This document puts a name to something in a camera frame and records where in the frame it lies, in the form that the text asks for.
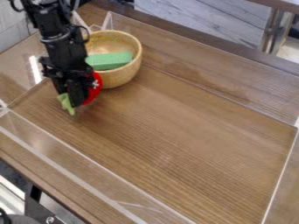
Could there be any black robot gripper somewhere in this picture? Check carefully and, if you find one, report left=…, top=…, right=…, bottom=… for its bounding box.
left=39, top=36, right=94, bottom=107

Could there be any red felt fruit green leaf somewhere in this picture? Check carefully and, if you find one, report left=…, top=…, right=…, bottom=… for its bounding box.
left=58, top=72, right=103, bottom=116

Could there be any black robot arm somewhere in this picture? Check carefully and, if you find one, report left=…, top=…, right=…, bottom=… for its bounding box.
left=8, top=0, right=96, bottom=107

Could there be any green rectangular block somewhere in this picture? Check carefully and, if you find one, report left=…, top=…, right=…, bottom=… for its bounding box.
left=86, top=52, right=132, bottom=71

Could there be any wooden bowl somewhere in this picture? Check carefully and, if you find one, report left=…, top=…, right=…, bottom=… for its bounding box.
left=86, top=30, right=143, bottom=89

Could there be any metal table leg background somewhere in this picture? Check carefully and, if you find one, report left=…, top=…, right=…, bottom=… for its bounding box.
left=260, top=9, right=295, bottom=55

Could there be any clear acrylic tray wall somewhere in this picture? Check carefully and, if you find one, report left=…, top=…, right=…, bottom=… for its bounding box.
left=0, top=10, right=299, bottom=224

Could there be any black metal table frame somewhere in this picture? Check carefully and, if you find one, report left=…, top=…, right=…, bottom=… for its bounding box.
left=23, top=183, right=75, bottom=224

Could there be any black cable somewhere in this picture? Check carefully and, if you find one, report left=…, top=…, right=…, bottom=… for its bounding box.
left=0, top=207, right=12, bottom=224

